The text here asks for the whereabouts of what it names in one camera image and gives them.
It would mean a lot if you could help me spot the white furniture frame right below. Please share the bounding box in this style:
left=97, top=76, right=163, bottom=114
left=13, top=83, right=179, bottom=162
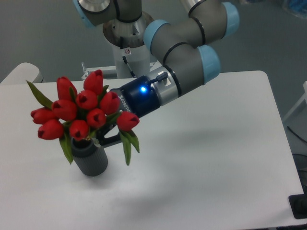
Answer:
left=282, top=81, right=307, bottom=125

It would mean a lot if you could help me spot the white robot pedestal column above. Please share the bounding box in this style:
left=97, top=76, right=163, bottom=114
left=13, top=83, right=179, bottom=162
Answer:
left=102, top=11, right=157, bottom=79

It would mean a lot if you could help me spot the dark grey ribbed vase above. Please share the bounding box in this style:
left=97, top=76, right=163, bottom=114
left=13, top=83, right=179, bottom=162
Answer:
left=71, top=138, right=108, bottom=177

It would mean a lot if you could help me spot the clear bag with blue items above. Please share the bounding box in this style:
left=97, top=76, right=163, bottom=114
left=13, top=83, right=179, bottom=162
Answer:
left=282, top=0, right=307, bottom=19

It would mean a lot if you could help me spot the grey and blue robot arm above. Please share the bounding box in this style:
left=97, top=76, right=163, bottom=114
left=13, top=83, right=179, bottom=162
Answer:
left=74, top=0, right=240, bottom=117

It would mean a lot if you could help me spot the black device at table edge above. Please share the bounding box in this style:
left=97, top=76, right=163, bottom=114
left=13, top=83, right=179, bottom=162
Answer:
left=288, top=194, right=307, bottom=219

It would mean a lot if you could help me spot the black cable on pedestal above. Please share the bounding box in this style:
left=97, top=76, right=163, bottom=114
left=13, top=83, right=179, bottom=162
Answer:
left=119, top=36, right=137, bottom=79

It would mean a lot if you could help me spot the white chair backrest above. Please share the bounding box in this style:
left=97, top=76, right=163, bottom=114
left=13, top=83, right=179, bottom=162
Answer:
left=0, top=62, right=45, bottom=85

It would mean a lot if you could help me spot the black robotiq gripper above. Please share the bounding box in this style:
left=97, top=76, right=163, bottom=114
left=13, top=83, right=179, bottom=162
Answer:
left=96, top=76, right=161, bottom=146

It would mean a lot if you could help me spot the black cable on floor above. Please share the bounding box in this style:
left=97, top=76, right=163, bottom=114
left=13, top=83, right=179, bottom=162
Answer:
left=287, top=125, right=307, bottom=142

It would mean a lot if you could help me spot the red tulip bouquet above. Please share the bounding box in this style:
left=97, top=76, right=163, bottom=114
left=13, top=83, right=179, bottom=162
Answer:
left=27, top=70, right=140, bottom=165

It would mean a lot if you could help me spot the white pedestal base frame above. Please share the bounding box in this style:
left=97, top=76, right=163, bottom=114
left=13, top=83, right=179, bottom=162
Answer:
left=81, top=61, right=162, bottom=80

